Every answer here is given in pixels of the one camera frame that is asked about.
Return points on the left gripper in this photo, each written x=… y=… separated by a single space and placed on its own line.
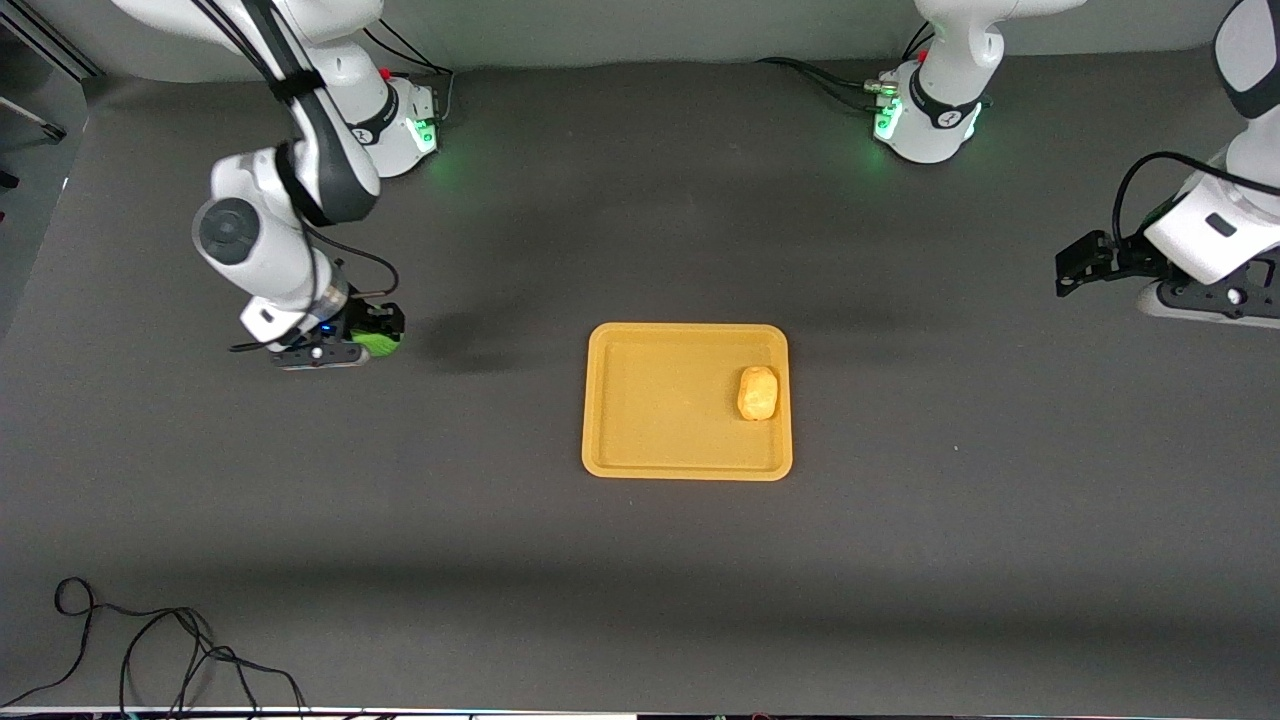
x=1122 y=258

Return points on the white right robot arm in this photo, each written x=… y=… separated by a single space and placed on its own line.
x=330 y=170

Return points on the yellow-brown potato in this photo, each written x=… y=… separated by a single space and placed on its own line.
x=758 y=393

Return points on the aluminium frame rail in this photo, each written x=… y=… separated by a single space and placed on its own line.
x=50 y=40

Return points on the yellow plastic tray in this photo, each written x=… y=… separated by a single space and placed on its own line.
x=687 y=400

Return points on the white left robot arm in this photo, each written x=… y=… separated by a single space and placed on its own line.
x=940 y=120

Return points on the green apple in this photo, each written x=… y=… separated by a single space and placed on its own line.
x=382 y=346

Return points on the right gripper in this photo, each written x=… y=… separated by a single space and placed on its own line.
x=363 y=318

